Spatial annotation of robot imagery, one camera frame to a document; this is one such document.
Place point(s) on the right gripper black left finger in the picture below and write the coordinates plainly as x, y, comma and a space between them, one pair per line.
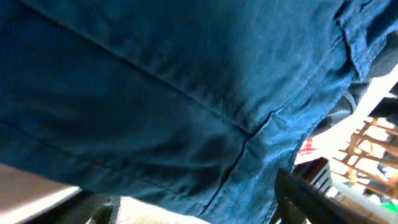
81, 209

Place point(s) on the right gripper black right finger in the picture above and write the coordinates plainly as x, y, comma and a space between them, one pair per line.
291, 189

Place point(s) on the dark blue shorts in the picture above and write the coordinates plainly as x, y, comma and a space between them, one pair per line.
189, 105

